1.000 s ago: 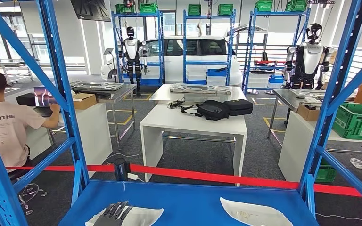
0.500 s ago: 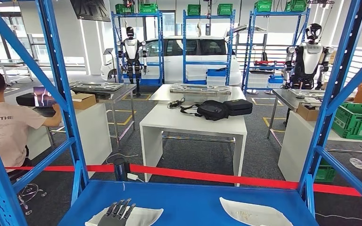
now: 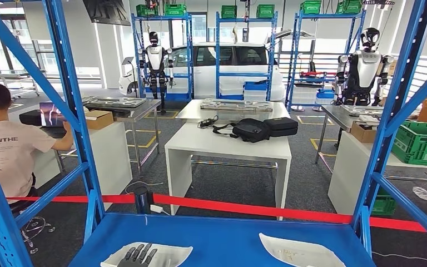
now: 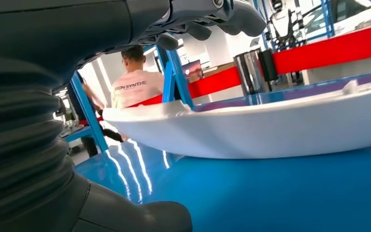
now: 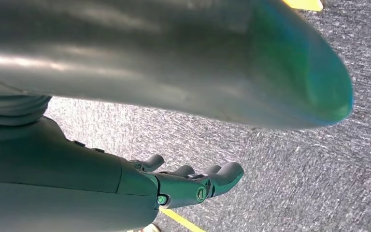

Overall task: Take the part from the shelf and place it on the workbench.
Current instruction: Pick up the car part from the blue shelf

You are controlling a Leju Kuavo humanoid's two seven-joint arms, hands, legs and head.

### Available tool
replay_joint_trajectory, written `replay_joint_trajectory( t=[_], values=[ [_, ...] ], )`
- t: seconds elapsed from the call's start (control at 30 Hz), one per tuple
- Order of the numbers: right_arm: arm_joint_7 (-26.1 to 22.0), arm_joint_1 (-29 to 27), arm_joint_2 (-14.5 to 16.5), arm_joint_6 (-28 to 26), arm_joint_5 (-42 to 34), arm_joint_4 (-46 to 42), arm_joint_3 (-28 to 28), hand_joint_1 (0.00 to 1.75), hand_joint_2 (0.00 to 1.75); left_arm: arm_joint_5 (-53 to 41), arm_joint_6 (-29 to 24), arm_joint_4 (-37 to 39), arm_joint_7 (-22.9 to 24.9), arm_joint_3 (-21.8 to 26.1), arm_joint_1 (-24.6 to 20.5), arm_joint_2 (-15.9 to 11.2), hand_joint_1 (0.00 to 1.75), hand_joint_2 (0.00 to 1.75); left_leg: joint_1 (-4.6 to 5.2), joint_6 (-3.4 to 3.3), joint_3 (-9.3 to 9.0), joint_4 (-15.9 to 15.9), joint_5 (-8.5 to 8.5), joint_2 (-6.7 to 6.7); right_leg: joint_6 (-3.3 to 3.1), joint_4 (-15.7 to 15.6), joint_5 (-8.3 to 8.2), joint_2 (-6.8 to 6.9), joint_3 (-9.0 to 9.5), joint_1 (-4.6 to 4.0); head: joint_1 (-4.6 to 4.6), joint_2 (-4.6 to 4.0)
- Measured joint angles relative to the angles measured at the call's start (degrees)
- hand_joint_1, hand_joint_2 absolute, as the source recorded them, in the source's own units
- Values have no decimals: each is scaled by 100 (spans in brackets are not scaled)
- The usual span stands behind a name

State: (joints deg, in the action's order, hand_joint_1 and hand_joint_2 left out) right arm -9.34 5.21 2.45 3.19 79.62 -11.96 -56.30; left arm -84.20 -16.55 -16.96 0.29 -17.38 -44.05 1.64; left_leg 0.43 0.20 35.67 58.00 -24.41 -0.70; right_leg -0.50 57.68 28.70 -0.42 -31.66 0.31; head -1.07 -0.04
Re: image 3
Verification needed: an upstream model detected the white floor cable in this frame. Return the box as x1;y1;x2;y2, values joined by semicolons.
371;251;427;263

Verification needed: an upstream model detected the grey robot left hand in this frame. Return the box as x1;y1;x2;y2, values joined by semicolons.
117;243;158;267

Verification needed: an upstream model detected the person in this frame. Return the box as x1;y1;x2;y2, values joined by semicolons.
0;81;75;215

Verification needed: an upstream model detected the black stanchion post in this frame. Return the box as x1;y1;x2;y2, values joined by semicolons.
134;186;153;215

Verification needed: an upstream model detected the tablet on floor stand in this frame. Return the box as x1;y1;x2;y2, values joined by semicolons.
121;56;138;98

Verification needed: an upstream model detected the white car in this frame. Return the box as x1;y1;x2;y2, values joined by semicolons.
118;29;315;102

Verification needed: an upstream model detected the black stool chrome base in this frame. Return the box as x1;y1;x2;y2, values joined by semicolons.
9;200;57;256

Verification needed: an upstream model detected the white curved plastic part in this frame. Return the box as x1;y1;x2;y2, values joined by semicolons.
259;233;347;267
100;242;194;267

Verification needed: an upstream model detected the red barrier belt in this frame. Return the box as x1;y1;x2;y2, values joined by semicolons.
7;193;427;235

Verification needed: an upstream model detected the black hanging display screen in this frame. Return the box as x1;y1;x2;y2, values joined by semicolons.
82;0;131;27

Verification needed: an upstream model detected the black backpack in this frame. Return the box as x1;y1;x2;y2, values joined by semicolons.
212;117;272;144

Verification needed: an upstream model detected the blue steel shelf rack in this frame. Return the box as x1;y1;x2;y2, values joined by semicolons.
130;13;195;103
285;9;367;111
0;0;427;267
215;11;279;102

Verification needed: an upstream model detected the green plastic crate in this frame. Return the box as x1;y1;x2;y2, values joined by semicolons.
136;4;159;17
221;5;238;19
300;0;322;16
391;121;427;169
163;3;187;16
336;0;364;14
256;4;275;19
371;190;396;216

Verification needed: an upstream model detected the black equipment case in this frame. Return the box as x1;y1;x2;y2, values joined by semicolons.
19;109;43;127

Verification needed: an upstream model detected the grey part tray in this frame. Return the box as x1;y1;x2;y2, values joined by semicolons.
200;98;274;112
340;105;384;118
82;96;148;110

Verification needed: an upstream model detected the white table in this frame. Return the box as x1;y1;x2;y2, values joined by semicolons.
164;122;292;222
327;131;427;222

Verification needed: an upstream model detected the black laptop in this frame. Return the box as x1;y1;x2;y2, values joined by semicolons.
39;102;69;139

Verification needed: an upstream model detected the black zip case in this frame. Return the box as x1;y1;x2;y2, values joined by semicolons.
263;117;299;138

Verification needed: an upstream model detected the black charger with cable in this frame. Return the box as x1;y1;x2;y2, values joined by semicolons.
197;115;220;130

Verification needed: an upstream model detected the black and white humanoid robot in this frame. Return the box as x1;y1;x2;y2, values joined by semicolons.
138;31;176;115
333;27;395;107

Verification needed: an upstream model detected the white desk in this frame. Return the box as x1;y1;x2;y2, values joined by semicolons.
33;121;133;211

